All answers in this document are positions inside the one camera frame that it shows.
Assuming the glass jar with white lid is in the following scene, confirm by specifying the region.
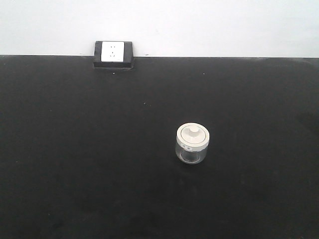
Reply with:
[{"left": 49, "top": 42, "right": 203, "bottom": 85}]
[{"left": 175, "top": 122, "right": 210, "bottom": 165}]

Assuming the black desktop power socket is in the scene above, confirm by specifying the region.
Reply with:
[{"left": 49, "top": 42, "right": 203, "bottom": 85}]
[{"left": 93, "top": 41, "right": 134, "bottom": 70}]

